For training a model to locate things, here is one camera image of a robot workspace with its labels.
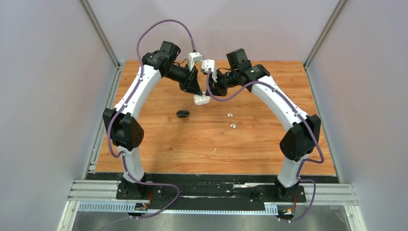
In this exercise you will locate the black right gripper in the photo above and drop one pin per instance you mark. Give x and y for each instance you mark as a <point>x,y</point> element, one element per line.
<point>215,88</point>

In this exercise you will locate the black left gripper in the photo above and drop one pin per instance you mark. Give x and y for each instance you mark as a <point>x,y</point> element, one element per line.
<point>191,85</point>

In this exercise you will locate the white earbud charging case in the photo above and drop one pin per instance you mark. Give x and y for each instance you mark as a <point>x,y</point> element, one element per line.
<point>201,99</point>

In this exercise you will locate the black earbud charging case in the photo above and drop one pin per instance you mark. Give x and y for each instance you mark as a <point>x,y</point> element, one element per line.
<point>182,113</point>

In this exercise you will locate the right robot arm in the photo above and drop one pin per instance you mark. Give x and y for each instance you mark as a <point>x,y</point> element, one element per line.
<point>302,131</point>

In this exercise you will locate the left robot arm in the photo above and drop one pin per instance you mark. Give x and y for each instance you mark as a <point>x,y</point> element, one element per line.
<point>124,133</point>

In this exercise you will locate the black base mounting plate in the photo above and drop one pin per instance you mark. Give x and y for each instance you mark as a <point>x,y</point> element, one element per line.
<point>209,191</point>

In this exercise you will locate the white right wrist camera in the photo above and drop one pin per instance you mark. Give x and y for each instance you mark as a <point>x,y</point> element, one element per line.
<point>209,66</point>

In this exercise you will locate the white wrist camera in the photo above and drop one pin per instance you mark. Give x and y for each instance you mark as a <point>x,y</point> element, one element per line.
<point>209,66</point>
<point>193,58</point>

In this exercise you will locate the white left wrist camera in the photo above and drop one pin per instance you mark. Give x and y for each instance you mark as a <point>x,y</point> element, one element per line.
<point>193,58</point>

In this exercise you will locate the left aluminium corner post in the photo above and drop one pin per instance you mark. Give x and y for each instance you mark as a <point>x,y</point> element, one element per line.
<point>89,12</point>

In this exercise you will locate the aluminium corner post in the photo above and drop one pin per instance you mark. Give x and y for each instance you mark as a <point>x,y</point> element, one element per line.
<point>89,12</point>
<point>324,33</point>

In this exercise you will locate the aluminium frame rail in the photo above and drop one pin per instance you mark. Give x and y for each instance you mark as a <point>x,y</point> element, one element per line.
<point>105,190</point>

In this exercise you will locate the right aluminium corner post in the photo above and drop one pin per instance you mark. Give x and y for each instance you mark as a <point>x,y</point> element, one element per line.
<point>324,33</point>

